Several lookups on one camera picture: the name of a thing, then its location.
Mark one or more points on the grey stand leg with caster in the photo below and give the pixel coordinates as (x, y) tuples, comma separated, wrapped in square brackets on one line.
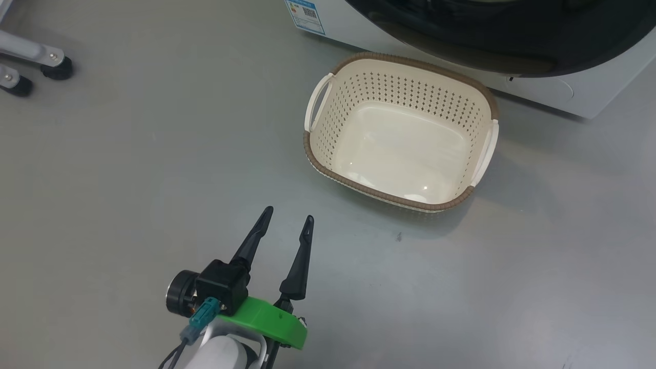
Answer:
[(31, 51), (13, 82)]

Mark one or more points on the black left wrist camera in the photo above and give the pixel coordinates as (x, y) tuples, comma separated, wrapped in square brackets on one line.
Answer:
[(223, 282)]

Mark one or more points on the white front-load washing machine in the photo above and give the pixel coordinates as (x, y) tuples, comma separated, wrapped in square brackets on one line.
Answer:
[(538, 87)]

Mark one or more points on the round filter cover flap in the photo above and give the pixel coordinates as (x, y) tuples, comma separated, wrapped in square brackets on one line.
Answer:
[(566, 89)]

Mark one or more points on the round dark washing machine door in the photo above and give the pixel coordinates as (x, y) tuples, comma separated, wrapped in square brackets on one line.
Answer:
[(487, 31)]

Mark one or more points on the blue energy label sticker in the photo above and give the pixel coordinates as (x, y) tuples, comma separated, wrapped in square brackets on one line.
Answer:
[(306, 15)]

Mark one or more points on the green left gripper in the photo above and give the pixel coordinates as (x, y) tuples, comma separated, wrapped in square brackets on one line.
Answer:
[(266, 320)]

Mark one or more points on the cream perforated laundry basket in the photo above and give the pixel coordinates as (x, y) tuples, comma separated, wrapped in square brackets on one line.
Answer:
[(400, 143)]

